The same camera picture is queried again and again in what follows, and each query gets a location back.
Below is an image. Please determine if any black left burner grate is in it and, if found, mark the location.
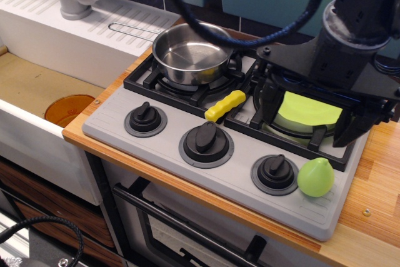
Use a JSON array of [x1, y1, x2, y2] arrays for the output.
[[123, 51, 256, 118]]

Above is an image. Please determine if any light green plastic plate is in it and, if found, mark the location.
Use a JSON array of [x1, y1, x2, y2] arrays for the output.
[[274, 92, 342, 129]]

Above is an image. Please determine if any oven door with black handle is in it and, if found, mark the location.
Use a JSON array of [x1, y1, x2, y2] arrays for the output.
[[103, 161, 324, 266]]

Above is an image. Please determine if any wooden drawer front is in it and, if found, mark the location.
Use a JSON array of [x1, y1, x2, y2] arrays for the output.
[[1, 158, 124, 266]]

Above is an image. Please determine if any stainless steel pan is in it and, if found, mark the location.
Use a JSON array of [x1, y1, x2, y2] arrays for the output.
[[108, 22, 234, 86]]

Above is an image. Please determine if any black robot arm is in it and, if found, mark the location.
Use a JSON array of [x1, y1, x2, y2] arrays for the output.
[[257, 0, 399, 148]]

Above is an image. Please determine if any black middle stove knob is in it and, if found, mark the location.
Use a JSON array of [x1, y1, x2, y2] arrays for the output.
[[179, 121, 234, 169]]

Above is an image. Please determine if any yellow crinkle toy fry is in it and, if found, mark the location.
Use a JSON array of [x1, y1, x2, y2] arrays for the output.
[[204, 90, 246, 122]]

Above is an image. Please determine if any grey toy stove top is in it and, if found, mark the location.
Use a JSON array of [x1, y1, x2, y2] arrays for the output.
[[82, 85, 357, 241]]

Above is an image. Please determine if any orange sink drain plug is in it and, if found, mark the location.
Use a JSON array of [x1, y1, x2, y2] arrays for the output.
[[44, 94, 94, 128]]

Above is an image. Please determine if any small green toy pear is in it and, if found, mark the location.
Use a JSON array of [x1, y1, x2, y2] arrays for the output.
[[297, 158, 335, 198]]

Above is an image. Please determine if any black braided foreground cable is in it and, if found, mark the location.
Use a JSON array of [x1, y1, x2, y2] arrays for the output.
[[0, 215, 84, 267]]

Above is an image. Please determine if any black left stove knob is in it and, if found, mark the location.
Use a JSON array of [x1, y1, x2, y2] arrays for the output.
[[124, 101, 168, 138]]

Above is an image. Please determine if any black stove knob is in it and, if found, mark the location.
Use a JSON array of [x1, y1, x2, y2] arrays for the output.
[[124, 101, 168, 138], [251, 154, 299, 196], [179, 121, 234, 169]]

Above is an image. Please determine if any black burner grate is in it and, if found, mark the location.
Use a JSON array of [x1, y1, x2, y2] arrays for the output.
[[123, 51, 256, 118], [224, 62, 368, 172]]

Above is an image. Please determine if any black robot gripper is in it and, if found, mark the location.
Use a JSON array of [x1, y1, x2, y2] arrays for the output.
[[257, 3, 399, 148]]

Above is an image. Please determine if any black right burner grate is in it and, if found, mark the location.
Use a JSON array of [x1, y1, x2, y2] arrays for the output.
[[224, 62, 368, 172]]

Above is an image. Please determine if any white toy sink unit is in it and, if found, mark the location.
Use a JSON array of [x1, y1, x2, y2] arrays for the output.
[[1, 0, 178, 205]]

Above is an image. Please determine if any black right stove knob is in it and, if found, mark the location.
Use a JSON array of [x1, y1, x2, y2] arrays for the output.
[[251, 154, 299, 196]]

